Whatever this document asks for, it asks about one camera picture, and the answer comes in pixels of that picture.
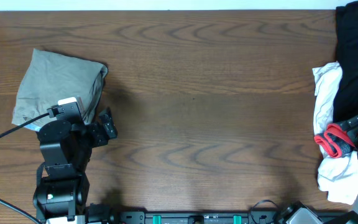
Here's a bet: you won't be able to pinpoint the olive green fabric bag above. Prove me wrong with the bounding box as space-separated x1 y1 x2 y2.
12 49 108 126

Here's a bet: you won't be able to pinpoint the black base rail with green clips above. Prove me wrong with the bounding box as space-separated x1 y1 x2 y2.
85 203 354 224

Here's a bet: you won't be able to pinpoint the black leggings with red waistband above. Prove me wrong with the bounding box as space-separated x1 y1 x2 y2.
330 1 358 154

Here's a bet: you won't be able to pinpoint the white crumpled garment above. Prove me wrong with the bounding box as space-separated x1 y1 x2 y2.
312 62 358 205

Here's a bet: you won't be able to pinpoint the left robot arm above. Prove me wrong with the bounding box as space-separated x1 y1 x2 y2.
33 103 117 223

